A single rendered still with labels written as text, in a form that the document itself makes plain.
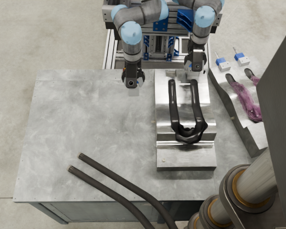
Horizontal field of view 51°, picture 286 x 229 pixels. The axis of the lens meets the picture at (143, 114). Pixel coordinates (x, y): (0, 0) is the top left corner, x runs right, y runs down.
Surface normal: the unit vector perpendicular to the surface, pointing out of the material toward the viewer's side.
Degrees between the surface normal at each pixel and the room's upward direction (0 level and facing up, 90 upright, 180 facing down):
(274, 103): 90
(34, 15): 0
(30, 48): 0
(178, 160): 0
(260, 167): 90
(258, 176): 90
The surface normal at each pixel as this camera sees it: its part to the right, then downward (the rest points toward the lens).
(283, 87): -1.00, 0.00
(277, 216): 0.00, -0.47
